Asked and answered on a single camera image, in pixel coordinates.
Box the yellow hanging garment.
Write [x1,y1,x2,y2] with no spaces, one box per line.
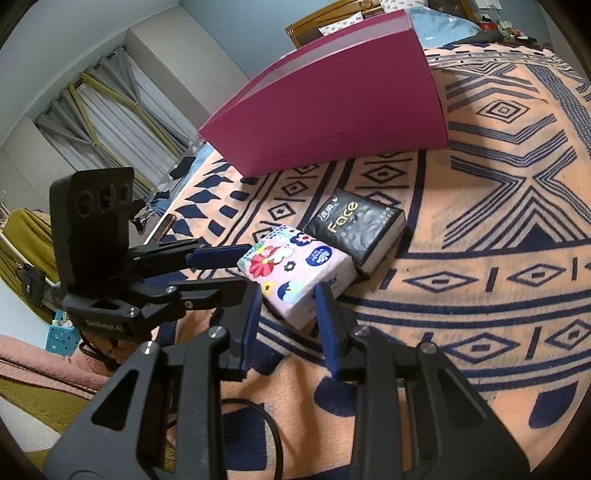
[0,208,61,324]

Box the dark clothes pile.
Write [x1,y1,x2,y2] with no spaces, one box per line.
[170,157,197,180]
[131,198,162,232]

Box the person's left hand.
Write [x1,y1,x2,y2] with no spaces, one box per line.
[81,330,139,370]

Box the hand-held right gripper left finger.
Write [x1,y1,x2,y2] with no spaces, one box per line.
[44,279,264,480]

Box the pink storage box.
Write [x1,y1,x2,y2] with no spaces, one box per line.
[198,9,451,178]

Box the blue plastic basket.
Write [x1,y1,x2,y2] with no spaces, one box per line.
[46,311,88,356]

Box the smartphone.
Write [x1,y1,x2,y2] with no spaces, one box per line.
[147,213,177,244]

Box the olive green cloth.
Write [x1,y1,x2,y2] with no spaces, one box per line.
[0,378,95,437]

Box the pink floral tissue pack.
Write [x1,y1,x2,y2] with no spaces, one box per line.
[237,224,358,330]

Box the white dotted pillow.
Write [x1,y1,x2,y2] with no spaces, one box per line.
[318,11,365,38]

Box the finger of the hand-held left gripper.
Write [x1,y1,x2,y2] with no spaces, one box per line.
[127,237,253,280]
[142,277,253,325]

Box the black bag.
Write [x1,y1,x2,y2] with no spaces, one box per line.
[16,265,47,305]

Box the black tissue pack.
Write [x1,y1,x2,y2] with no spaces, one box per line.
[302,188,407,274]

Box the black cable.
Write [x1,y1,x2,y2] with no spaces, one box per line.
[221,398,283,480]

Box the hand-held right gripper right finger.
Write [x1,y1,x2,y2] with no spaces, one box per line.
[314,282,532,480]

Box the wooden headboard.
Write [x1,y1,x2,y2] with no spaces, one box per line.
[285,0,384,47]

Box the person's left forearm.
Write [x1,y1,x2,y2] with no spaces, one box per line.
[0,335,112,393]

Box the grey and yellow curtain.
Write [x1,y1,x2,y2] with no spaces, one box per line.
[34,46,204,195]

